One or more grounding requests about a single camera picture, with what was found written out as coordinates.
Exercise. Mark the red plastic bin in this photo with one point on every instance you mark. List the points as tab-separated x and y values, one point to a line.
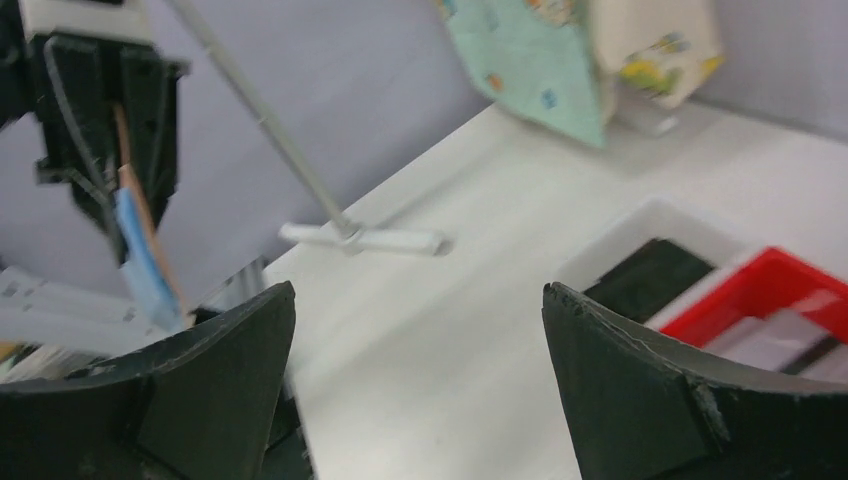
772	281

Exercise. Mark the silver cards stack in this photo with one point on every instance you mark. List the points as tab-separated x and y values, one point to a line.
785	342

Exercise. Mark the mint cartoon print cloth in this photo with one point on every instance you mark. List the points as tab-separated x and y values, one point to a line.
531	58

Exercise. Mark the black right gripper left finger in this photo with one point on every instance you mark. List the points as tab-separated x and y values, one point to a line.
207	403

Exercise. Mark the black cards stack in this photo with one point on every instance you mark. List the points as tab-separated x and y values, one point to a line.
649	279

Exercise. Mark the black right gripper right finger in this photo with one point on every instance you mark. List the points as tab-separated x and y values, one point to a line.
642	405

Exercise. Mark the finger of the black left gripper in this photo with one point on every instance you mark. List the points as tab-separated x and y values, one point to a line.
72	108
150	101

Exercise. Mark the yellow child shirt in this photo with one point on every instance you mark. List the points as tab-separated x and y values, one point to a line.
666	49

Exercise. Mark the white plastic bin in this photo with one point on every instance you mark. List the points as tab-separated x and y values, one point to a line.
705	234

